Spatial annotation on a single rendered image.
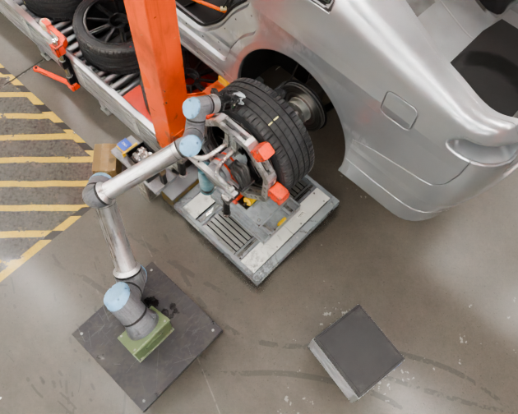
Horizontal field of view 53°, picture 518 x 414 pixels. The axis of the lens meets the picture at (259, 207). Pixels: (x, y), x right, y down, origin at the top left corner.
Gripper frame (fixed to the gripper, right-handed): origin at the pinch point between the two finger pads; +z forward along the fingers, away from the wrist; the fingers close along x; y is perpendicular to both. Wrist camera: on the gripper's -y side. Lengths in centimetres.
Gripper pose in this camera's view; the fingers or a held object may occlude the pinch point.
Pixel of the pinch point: (241, 95)
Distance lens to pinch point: 263.0
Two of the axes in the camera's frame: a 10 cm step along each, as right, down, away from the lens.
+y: 7.1, 5.1, -4.8
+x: 2.1, -8.2, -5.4
